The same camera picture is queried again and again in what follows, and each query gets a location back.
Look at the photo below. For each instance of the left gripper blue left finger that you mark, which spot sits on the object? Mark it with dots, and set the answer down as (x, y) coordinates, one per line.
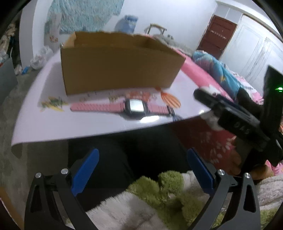
(82, 170)

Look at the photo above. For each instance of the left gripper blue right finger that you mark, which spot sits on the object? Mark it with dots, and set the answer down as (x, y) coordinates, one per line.
(201, 171)

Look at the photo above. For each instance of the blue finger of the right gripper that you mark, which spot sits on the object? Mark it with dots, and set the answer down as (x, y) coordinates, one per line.
(205, 98)

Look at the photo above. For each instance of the pink strap smart watch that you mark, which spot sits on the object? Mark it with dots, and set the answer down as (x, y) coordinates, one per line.
(132, 108)

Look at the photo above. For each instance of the person's right hand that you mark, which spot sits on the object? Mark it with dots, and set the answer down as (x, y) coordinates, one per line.
(234, 160)

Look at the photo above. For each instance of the blue patterned blanket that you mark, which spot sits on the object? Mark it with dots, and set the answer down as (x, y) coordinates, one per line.
(217, 70)

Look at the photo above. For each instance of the pink floral bedsheet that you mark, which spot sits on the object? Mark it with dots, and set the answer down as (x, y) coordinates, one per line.
(203, 133)

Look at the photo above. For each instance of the dark red wooden door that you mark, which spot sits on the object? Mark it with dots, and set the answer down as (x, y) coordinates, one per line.
(217, 36)

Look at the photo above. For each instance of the white round printed table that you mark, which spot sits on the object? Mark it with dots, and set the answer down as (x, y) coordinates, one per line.
(45, 114)

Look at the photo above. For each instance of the wooden chair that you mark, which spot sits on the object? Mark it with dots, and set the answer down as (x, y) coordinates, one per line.
(158, 27)

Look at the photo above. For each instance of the brown cardboard box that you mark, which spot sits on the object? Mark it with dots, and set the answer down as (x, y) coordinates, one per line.
(100, 61)

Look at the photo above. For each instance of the blue water jug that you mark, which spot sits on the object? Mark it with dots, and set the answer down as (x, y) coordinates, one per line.
(127, 24)

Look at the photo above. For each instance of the grey storage bin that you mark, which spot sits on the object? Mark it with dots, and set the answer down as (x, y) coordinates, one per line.
(8, 79)

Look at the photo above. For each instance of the white plastic bag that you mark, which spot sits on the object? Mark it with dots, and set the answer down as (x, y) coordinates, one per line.
(41, 58)

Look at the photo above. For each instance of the teal patterned hanging cloth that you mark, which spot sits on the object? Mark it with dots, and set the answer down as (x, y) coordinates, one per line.
(80, 15)

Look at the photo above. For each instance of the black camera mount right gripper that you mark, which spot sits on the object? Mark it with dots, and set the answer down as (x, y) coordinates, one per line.
(270, 112)

